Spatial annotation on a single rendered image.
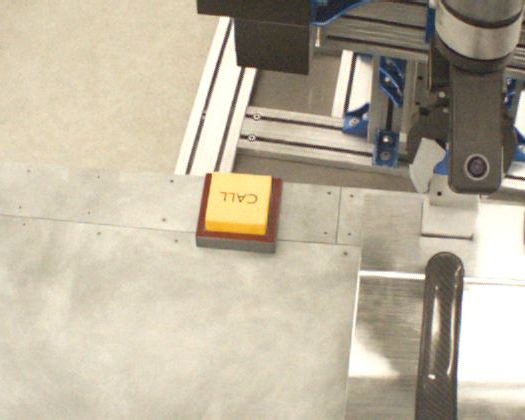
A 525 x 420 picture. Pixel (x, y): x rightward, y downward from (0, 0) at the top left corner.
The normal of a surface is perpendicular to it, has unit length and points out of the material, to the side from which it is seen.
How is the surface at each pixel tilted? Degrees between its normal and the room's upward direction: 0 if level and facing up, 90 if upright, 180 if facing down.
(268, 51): 90
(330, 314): 0
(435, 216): 92
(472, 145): 30
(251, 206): 0
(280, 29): 90
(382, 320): 3
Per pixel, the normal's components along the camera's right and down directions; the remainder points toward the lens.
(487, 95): -0.03, -0.09
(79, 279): -0.01, -0.58
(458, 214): -0.12, 0.84
